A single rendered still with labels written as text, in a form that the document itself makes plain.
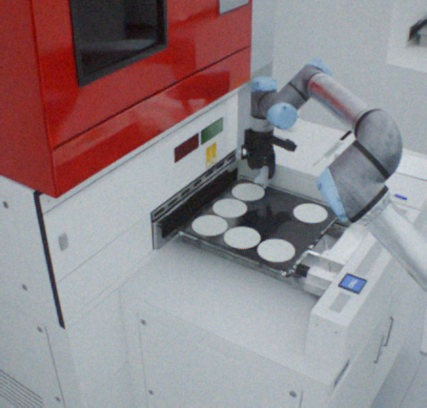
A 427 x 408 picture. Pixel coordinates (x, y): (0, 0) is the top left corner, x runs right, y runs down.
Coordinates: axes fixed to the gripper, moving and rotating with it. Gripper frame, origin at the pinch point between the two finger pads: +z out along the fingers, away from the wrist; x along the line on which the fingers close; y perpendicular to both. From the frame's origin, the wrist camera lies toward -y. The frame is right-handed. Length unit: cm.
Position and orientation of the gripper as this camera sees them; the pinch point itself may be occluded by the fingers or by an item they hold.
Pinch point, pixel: (265, 184)
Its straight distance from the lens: 189.2
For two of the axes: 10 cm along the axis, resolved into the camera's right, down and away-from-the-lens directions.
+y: -9.1, 2.3, -3.5
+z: 0.0, 8.4, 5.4
